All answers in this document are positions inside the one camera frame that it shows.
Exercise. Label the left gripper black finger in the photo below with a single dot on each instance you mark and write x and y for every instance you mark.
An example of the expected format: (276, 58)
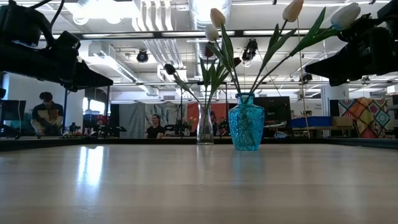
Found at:
(88, 79)

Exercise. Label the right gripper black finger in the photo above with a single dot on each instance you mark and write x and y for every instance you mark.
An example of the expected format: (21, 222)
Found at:
(329, 68)

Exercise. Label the white artificial tulip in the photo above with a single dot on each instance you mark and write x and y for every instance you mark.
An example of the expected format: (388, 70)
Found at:
(345, 15)
(211, 32)

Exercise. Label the peach artificial tulip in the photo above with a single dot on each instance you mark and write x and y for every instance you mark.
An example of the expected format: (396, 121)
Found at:
(293, 9)

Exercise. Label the black artificial tulip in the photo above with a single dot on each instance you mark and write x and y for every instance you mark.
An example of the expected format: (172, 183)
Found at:
(169, 68)

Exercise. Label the maroon artificial tulip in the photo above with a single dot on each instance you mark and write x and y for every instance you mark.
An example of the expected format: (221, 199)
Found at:
(208, 51)
(237, 61)

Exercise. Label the blue patterned glass vase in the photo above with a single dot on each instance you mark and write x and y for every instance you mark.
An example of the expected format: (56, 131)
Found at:
(246, 124)

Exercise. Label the cream artificial tulip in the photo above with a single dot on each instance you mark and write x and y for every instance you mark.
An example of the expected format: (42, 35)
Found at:
(217, 17)

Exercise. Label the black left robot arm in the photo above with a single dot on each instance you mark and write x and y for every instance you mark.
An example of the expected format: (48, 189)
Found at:
(21, 25)

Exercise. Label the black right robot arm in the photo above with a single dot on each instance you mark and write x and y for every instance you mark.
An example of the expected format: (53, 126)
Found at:
(388, 14)

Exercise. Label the clear glass vase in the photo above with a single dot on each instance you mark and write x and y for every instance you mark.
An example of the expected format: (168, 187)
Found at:
(205, 133)

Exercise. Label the thin tan pole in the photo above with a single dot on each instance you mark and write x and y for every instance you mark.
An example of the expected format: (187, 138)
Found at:
(301, 68)

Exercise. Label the person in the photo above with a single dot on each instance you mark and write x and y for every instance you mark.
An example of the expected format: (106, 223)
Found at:
(215, 121)
(155, 129)
(46, 109)

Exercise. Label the black computer monitor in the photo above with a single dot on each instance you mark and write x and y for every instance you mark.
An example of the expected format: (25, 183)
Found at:
(12, 110)

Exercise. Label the brown cardboard box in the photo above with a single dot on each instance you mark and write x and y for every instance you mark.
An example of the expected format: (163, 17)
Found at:
(343, 121)

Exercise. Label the blue storage bin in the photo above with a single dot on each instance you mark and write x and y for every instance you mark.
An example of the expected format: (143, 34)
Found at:
(311, 122)

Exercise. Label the round black ceiling spotlight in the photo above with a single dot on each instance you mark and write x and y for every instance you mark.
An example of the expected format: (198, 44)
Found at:
(142, 56)

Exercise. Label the colourful patchwork quilt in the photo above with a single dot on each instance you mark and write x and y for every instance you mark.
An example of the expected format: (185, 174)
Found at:
(367, 118)

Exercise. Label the grey curtain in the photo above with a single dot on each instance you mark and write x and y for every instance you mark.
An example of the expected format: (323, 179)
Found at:
(133, 119)

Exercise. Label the black television screen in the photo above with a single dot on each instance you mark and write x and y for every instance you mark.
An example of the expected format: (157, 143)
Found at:
(278, 112)

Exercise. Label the black overhead light bar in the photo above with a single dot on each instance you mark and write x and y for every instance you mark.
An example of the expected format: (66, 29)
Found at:
(174, 33)

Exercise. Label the orange backdrop panel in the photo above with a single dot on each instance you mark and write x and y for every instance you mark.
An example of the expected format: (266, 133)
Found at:
(194, 115)

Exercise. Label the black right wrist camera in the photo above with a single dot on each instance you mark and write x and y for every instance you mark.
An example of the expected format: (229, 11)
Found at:
(357, 33)

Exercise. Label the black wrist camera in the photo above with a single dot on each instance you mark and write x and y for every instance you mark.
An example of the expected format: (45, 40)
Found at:
(67, 46)
(357, 33)

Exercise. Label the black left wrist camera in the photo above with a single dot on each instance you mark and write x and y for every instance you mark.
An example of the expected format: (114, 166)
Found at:
(67, 46)

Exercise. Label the black aluminium table frame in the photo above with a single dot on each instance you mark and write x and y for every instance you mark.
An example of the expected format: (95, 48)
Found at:
(46, 143)

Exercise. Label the black overhead camera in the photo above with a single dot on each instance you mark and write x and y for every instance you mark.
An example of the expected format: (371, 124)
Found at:
(250, 49)

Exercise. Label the silver ventilation duct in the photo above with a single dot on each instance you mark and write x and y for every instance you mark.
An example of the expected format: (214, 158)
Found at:
(202, 12)

